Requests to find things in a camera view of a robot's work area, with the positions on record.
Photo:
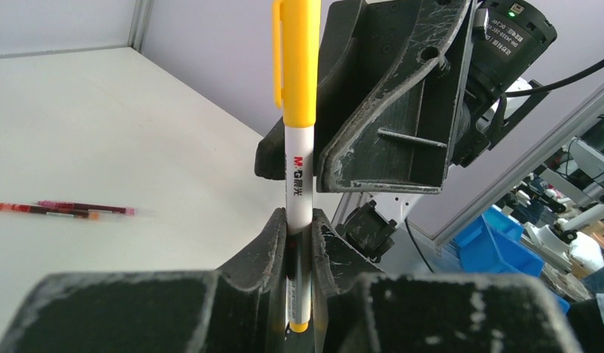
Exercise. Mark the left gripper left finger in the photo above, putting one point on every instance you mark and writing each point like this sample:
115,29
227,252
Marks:
238,307

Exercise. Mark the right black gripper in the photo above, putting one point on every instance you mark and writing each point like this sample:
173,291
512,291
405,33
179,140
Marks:
451,72

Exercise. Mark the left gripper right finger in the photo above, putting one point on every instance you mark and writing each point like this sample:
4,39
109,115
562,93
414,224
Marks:
359,308

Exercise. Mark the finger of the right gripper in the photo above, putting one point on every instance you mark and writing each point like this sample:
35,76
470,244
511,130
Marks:
360,44

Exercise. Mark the white marker orange tip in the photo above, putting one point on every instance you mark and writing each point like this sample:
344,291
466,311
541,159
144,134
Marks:
299,216

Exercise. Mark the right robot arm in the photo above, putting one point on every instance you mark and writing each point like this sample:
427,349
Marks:
527,34

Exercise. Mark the dark red gel pen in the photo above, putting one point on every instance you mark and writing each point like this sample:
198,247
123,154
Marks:
42,210

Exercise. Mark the blue storage bin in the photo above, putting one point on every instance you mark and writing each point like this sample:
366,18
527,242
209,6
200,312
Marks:
491,245

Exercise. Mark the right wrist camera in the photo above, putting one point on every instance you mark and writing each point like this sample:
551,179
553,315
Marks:
367,221

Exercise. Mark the aluminium frame right post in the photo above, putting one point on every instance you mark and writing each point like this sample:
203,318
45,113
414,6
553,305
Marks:
470,204

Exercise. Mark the aluminium frame post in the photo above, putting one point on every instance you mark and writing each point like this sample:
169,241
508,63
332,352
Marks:
470,204
139,24

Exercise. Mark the aluminium frame left post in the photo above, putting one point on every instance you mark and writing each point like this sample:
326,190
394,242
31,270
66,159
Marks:
139,24

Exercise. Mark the aluminium frame back rail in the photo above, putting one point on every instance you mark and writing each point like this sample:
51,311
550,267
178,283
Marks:
62,51

